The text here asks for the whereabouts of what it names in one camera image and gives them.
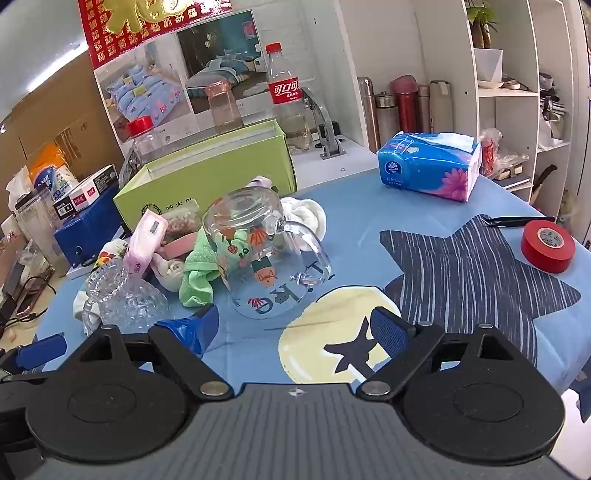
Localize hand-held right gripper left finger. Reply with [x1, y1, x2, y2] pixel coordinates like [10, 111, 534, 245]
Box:
[76, 305, 234, 401]

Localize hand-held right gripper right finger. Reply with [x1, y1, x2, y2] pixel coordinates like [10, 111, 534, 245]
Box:
[355, 308, 539, 400]

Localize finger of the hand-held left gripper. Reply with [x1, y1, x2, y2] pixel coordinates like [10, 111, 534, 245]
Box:
[0, 333, 69, 385]

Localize green towel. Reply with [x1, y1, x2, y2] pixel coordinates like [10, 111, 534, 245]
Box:
[179, 228, 250, 308]

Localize white socks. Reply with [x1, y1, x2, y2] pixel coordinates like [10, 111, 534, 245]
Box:
[278, 198, 328, 241]

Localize green cardboard box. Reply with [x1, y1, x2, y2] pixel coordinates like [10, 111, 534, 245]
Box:
[113, 119, 297, 232]

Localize small white plush toy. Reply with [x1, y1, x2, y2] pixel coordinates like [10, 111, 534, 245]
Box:
[152, 258, 186, 292]

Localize dimpled clear glass cup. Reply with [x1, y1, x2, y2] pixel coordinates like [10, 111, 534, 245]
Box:
[83, 258, 171, 331]

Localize printed clear glass mug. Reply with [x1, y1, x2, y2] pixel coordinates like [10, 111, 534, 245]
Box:
[202, 187, 333, 320]

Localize white printed cloth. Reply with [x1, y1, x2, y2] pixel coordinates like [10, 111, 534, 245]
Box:
[95, 237, 133, 271]

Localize blue printed tablecloth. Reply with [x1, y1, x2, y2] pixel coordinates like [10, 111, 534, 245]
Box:
[34, 161, 591, 423]

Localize blue metal box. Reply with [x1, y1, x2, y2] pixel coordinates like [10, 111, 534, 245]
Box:
[54, 185, 126, 272]

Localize clear plastic jar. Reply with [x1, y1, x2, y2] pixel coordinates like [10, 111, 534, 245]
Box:
[14, 189, 62, 274]

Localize black and white carton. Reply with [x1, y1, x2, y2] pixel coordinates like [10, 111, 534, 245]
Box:
[52, 165, 119, 220]

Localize black tweezers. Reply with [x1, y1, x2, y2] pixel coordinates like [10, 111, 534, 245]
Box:
[482, 215, 557, 228]

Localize blue tissue pack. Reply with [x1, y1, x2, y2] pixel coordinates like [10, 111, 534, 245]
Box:
[378, 131, 482, 203]

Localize red tape roll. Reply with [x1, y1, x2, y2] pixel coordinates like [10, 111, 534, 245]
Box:
[521, 220, 576, 274]

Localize orange and white bag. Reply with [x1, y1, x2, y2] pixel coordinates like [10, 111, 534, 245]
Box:
[28, 143, 75, 195]

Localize clear bottle with red cap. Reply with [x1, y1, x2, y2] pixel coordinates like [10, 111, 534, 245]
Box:
[119, 115, 155, 190]

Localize clear plastic bag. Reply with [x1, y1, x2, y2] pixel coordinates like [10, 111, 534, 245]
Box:
[478, 128, 530, 182]

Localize silver thermos flask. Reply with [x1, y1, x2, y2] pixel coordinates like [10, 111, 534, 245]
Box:
[375, 92, 399, 146]

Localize pink translucent bottle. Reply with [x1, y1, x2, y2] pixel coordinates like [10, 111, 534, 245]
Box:
[205, 80, 245, 136]

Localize red thermos flask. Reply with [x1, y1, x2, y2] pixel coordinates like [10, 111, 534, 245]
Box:
[390, 75, 420, 134]

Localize beige thermos flask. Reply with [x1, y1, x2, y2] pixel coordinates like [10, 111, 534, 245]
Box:
[429, 80, 454, 134]

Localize brown cardboard sheet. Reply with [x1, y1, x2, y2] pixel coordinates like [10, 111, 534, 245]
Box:
[0, 46, 126, 185]

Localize cola bottle with red label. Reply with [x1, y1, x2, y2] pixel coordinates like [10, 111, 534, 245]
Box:
[265, 42, 312, 154]

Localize white shelf unit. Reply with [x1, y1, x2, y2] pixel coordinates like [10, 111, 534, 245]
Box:
[457, 0, 591, 217]

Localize potted plant in white pot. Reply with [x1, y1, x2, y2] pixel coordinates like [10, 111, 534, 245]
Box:
[464, 0, 505, 89]

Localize black cable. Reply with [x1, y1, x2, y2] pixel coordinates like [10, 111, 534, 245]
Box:
[0, 272, 57, 329]

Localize bedding wall poster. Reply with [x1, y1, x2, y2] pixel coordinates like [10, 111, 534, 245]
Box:
[76, 0, 278, 145]

